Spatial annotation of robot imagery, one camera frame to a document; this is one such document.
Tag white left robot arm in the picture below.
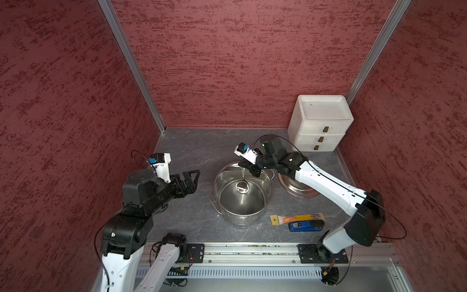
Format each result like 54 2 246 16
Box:
97 169 200 292

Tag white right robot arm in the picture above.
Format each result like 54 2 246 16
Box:
234 135 386 260

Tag aluminium corner post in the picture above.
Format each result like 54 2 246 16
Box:
346 0 412 105
98 0 167 135

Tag white three-drawer box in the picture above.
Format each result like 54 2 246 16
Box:
288 95 354 152

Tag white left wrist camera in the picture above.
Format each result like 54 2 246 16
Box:
148 153 171 183

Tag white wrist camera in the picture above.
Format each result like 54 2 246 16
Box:
234 142 259 165
148 153 171 183

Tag blue box cutter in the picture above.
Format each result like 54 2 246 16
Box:
288 220 325 232

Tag orange packaged tool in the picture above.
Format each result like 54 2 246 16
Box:
270 213 326 226

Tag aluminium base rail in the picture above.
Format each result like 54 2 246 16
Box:
176 242 401 267

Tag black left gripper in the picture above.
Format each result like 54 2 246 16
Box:
145 169 200 213

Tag stainless steel pot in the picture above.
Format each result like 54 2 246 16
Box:
208 163 276 226

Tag long metal spoon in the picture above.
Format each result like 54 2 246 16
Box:
235 168 249 194

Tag steel pot lid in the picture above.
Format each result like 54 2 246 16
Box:
278 173 320 199

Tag white perforated cable duct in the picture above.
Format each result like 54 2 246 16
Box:
134 266 323 281

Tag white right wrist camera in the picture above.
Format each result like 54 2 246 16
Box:
234 142 259 165

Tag aluminium corner post left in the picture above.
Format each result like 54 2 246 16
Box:
98 0 167 135

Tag aluminium corner post right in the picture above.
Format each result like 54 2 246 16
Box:
346 0 412 105

